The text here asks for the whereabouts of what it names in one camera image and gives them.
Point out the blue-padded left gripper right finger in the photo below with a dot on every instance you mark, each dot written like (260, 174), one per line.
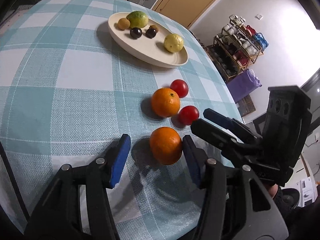
(236, 204)

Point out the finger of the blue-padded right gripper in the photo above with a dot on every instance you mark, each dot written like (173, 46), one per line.
(234, 126)
(232, 148)

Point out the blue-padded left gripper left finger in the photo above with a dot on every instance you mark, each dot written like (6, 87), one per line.
(57, 214)

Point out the red cherry tomato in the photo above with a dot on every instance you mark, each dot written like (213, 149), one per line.
(188, 114)
(180, 87)

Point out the orange tangerine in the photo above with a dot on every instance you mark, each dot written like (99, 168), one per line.
(165, 102)
(166, 145)

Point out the dark plum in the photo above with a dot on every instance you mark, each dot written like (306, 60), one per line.
(151, 33)
(135, 32)

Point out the small brown longan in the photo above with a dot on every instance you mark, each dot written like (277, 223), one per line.
(123, 24)

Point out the right hand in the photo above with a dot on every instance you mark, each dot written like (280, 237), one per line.
(274, 191)

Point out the purple bag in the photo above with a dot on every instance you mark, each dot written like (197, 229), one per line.
(243, 84)

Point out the shoe rack with shoes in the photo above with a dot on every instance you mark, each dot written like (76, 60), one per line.
(236, 47)

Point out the yellow passion fruit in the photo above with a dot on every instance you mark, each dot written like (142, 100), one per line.
(173, 43)

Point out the dark plum on plate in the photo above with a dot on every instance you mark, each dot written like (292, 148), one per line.
(151, 33)

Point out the brown longan on plate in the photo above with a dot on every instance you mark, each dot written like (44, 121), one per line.
(154, 27)

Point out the green guava fruit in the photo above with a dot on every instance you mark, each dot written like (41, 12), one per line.
(137, 19)

